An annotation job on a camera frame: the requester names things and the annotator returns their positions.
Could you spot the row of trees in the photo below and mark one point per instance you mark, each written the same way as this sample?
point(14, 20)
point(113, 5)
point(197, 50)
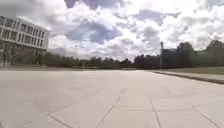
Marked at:
point(133, 61)

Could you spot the grey paved plaza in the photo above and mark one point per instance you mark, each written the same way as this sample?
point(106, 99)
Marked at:
point(110, 93)

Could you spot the pole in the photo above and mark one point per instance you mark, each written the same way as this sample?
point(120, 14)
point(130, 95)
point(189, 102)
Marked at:
point(161, 55)

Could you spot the low concrete kerb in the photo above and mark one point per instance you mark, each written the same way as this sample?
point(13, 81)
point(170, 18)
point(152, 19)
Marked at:
point(190, 76)

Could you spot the grass strip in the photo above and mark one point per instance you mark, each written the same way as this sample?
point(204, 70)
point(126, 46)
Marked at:
point(196, 70)

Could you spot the white building with window rows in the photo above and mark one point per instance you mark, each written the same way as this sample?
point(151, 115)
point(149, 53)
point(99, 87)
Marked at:
point(20, 36)

